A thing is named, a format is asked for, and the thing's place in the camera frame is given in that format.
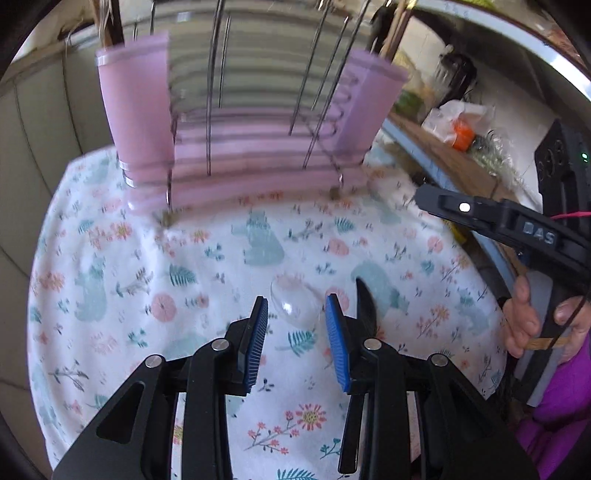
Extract floral white tablecloth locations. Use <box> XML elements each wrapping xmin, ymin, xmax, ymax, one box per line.
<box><xmin>28</xmin><ymin>147</ymin><xmax>509</xmax><ymax>480</ymax></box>

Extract chrome shelf pole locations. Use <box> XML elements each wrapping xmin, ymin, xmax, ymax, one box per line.
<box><xmin>414</xmin><ymin>0</ymin><xmax>591</xmax><ymax>100</ymax></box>

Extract green pepper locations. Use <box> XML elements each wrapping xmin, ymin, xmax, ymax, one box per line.
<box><xmin>396</xmin><ymin>89</ymin><xmax>426</xmax><ymax>117</ymax></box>

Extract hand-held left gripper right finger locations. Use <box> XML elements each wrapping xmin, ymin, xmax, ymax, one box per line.
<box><xmin>325</xmin><ymin>292</ymin><xmax>539</xmax><ymax>480</ymax></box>

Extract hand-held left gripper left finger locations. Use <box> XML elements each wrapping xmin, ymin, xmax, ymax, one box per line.
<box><xmin>53</xmin><ymin>296</ymin><xmax>270</xmax><ymax>480</ymax></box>

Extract wooden chopstick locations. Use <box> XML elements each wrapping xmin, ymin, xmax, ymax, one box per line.
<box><xmin>382</xmin><ymin>0</ymin><xmax>413</xmax><ymax>57</ymax></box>

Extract pink drip tray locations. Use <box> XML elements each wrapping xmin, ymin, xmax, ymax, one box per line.
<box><xmin>127</xmin><ymin>108</ymin><xmax>370</xmax><ymax>217</ymax></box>

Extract white plastic bag orange contents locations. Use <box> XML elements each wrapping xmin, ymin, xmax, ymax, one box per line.
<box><xmin>421</xmin><ymin>99</ymin><xmax>498</xmax><ymax>151</ymax></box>

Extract pink plastic cup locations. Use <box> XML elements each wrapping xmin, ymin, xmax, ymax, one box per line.
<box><xmin>95</xmin><ymin>32</ymin><xmax>175</xmax><ymax>186</ymax></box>
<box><xmin>331</xmin><ymin>48</ymin><xmax>410</xmax><ymax>161</ymax></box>

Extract wooden shelf board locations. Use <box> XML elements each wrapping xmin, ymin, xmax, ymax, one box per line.
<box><xmin>382</xmin><ymin>112</ymin><xmax>525</xmax><ymax>208</ymax></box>

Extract person's right hand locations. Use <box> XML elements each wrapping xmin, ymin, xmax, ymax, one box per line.
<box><xmin>501</xmin><ymin>272</ymin><xmax>591</xmax><ymax>370</ymax></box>

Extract clear plastic spoon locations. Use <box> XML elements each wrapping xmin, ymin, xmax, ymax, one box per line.
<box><xmin>270</xmin><ymin>273</ymin><xmax>325</xmax><ymax>326</ymax></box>

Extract black handled utensil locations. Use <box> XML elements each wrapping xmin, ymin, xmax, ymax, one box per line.
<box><xmin>370</xmin><ymin>4</ymin><xmax>394</xmax><ymax>54</ymax></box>

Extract person's right forearm purple sleeve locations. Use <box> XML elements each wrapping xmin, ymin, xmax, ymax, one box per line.
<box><xmin>513</xmin><ymin>332</ymin><xmax>591</xmax><ymax>480</ymax></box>

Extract wire dish rack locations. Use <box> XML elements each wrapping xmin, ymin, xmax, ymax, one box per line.
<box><xmin>117</xmin><ymin>0</ymin><xmax>411</xmax><ymax>217</ymax></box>

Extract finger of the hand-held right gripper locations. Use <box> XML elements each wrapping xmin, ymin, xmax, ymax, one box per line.
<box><xmin>413</xmin><ymin>185</ymin><xmax>509</xmax><ymax>241</ymax></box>

